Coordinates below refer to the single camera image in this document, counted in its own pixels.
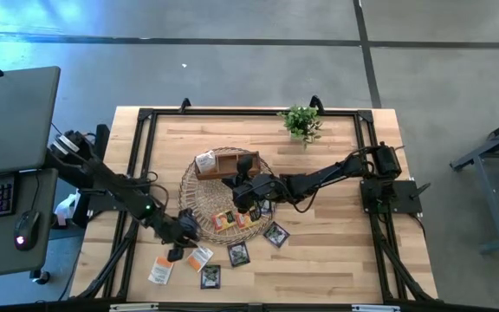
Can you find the woven round placemat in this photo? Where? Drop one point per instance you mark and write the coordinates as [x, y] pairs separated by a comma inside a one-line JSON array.
[[206, 199]]

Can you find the dark green tea packet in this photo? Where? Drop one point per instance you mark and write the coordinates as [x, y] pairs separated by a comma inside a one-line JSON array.
[[267, 208], [210, 277], [238, 254], [276, 234]]

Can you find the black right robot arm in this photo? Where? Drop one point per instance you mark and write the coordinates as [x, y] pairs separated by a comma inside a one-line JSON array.
[[319, 177]]

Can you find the grey desk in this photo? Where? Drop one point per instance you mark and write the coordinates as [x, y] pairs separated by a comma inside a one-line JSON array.
[[11, 121]]

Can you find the black desk caster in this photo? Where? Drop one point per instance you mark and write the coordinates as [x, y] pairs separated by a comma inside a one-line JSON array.
[[41, 277]]

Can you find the wooden tea organizer box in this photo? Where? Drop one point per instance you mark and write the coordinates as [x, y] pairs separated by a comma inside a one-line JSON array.
[[225, 164]]

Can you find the blue-grey metal stand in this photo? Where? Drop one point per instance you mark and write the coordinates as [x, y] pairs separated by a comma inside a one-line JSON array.
[[490, 203]]

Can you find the white crumpled bag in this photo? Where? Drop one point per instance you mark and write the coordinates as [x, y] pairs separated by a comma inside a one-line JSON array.
[[65, 210]]

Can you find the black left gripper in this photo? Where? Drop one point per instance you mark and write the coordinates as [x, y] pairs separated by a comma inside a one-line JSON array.
[[186, 225]]

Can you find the potted green plant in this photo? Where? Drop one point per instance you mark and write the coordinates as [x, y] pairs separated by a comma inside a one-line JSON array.
[[301, 123]]

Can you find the orange yellow tea packet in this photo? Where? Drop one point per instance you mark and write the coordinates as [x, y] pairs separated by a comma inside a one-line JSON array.
[[221, 222], [244, 221]]

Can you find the white frame bracket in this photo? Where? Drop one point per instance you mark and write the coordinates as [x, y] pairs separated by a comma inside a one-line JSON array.
[[375, 308], [134, 307]]

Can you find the white and orange tea packet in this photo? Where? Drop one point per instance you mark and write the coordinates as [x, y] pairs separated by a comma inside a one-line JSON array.
[[160, 272], [205, 162], [201, 260]]

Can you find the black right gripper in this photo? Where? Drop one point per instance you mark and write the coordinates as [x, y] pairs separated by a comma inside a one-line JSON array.
[[258, 188]]

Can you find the black computer mouse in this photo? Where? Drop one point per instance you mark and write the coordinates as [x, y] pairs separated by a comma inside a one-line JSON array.
[[26, 229]]

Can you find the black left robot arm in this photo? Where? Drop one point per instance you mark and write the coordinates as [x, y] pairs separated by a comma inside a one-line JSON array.
[[115, 184]]

